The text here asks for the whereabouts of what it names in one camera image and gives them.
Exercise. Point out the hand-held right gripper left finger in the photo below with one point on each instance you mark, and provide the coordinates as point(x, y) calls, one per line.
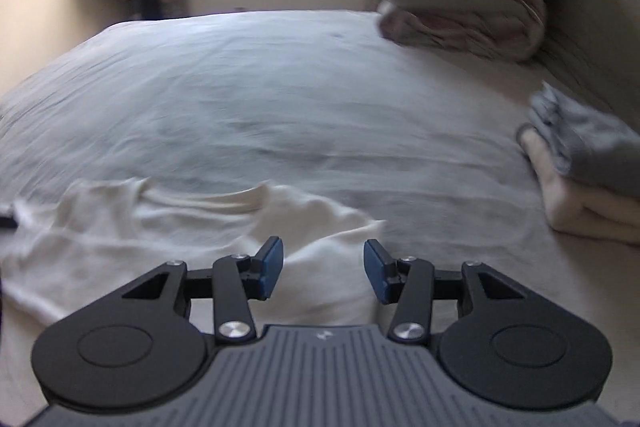
point(272, 268)

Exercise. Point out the bed with grey sheet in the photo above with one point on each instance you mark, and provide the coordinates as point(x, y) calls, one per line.
point(300, 107)

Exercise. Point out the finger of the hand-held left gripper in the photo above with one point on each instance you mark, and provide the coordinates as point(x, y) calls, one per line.
point(6, 218)

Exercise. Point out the folded grey-blue garment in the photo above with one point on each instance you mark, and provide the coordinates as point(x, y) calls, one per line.
point(580, 142)

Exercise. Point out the grey quilted headboard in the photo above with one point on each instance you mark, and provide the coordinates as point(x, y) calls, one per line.
point(595, 7)

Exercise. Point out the white printed sweatshirt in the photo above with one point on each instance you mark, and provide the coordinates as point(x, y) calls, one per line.
point(150, 237)

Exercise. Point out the folded grey pink quilt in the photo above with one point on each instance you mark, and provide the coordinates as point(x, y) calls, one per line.
point(465, 7)

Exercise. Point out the folded cream garment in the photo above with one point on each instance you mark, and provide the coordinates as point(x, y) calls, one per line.
point(575, 202)

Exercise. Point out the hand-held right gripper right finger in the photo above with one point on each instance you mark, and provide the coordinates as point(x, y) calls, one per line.
point(375, 272)

